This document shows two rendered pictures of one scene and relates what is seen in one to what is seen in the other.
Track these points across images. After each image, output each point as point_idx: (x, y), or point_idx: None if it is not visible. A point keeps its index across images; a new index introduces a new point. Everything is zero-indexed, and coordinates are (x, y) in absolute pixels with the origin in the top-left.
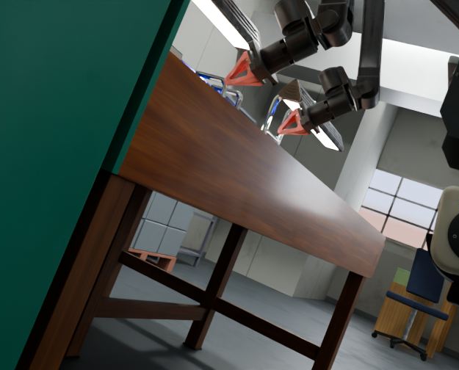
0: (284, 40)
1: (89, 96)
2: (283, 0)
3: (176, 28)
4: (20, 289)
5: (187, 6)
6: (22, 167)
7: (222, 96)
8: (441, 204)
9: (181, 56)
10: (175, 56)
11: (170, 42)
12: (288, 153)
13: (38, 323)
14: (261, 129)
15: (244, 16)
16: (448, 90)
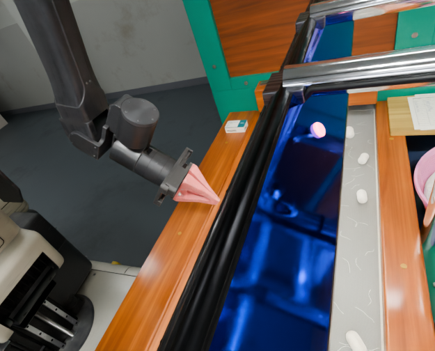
0: (148, 148)
1: None
2: (148, 102)
3: (218, 108)
4: None
5: (214, 100)
6: None
7: (205, 155)
8: (45, 239)
9: (225, 128)
10: (223, 124)
11: (219, 113)
12: (145, 262)
13: None
14: (179, 202)
15: (220, 210)
16: (4, 174)
